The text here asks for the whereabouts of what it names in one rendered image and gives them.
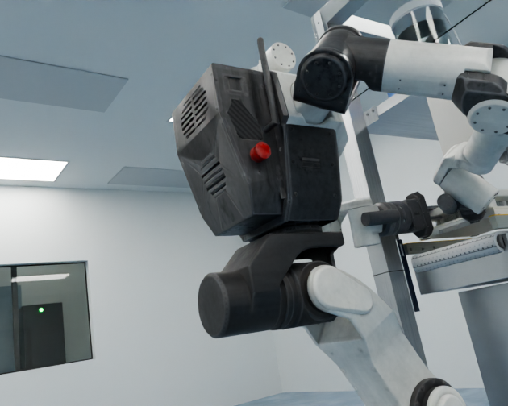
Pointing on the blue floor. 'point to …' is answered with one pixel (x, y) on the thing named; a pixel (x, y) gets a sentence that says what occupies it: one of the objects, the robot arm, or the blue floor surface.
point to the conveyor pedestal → (498, 339)
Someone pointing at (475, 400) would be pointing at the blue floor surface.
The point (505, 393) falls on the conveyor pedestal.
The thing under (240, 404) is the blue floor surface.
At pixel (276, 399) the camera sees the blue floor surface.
